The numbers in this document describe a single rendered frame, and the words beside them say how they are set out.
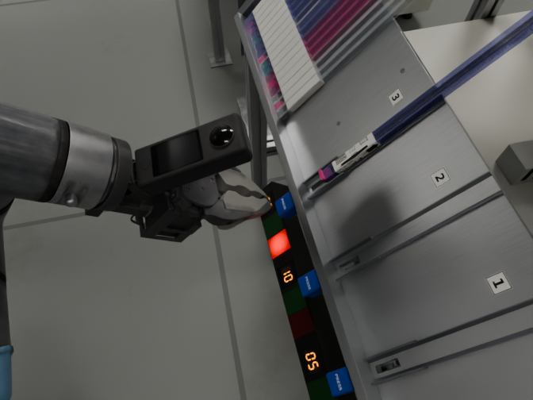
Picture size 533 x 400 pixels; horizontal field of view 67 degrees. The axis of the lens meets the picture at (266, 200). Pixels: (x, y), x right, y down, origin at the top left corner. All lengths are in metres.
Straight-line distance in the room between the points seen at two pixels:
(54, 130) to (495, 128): 0.68
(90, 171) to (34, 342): 1.00
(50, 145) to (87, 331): 0.96
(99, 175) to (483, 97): 0.68
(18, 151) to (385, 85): 0.37
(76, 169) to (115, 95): 1.37
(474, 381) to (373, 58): 0.35
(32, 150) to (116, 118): 1.30
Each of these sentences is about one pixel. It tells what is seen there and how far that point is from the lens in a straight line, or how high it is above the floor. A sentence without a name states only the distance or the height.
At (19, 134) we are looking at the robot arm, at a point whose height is 0.92.
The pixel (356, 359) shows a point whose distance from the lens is 0.45.
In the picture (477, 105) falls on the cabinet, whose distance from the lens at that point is 0.84.
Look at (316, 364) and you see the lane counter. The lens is 0.51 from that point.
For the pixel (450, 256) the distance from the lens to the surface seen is 0.42.
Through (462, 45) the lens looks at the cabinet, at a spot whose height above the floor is 0.62.
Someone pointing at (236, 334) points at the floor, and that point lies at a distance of 1.19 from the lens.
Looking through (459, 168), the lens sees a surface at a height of 0.85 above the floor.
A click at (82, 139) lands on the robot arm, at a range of 0.38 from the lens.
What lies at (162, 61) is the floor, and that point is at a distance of 1.83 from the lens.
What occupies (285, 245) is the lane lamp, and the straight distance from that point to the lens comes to 0.55.
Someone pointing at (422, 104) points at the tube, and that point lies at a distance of 0.45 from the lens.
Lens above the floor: 1.16
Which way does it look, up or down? 60 degrees down
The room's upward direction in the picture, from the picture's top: straight up
